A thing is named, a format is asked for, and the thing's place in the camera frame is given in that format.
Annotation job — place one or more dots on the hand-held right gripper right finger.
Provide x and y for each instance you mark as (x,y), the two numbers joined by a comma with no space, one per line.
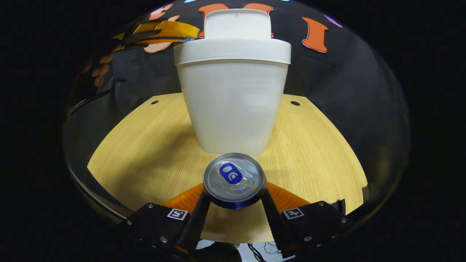
(273,222)

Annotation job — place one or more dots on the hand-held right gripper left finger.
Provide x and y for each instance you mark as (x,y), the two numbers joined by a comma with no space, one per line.
(198,222)

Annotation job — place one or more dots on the blue silver pop can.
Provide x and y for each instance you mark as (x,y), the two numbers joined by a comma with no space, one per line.
(233,176)

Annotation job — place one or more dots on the black backdrop cloth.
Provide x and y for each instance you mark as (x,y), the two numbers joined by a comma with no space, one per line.
(346,91)

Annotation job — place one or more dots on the white desktop garbage bin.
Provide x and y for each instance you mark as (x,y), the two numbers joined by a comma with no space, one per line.
(233,102)

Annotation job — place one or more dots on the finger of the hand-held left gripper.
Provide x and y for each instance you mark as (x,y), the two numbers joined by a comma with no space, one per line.
(171,30)

